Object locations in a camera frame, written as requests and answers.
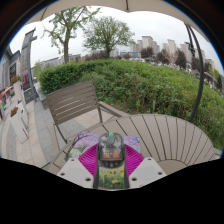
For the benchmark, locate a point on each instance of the distant apartment buildings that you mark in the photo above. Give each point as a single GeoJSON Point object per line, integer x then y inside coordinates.
{"type": "Point", "coordinates": [170, 48]}

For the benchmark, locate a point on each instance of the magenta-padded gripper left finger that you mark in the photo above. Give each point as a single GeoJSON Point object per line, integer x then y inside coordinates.
{"type": "Point", "coordinates": [77, 171]}

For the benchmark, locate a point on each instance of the white flower planter box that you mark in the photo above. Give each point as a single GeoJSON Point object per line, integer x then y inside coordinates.
{"type": "Point", "coordinates": [18, 125]}

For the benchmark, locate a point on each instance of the beige patio umbrella canopy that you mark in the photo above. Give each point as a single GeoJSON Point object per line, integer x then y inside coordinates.
{"type": "Point", "coordinates": [110, 3]}

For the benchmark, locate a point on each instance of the dark curved umbrella pole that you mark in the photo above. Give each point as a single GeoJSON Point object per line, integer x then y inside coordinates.
{"type": "Point", "coordinates": [199, 73]}

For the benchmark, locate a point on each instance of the grey stone sign pillar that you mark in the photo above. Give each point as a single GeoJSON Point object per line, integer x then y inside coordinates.
{"type": "Point", "coordinates": [27, 66]}

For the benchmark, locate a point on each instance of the transparent computer mouse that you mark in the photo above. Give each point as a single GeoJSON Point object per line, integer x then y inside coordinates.
{"type": "Point", "coordinates": [111, 151]}

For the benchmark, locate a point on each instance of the flower print mouse pad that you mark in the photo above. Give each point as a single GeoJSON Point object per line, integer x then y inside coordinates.
{"type": "Point", "coordinates": [111, 178]}

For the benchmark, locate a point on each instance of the round leafy tree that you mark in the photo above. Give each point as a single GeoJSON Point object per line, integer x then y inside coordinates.
{"type": "Point", "coordinates": [107, 35]}

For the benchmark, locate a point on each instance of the green hedge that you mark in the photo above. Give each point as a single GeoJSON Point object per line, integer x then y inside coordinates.
{"type": "Point", "coordinates": [143, 83]}

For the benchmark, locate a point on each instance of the thin leaning tree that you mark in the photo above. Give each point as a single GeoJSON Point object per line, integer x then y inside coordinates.
{"type": "Point", "coordinates": [66, 36]}

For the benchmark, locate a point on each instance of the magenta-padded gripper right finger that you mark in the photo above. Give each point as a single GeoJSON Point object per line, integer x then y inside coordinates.
{"type": "Point", "coordinates": [146, 171]}

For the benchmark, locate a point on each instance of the brown slatted outdoor chair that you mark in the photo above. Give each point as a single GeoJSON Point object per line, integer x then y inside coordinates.
{"type": "Point", "coordinates": [75, 103]}

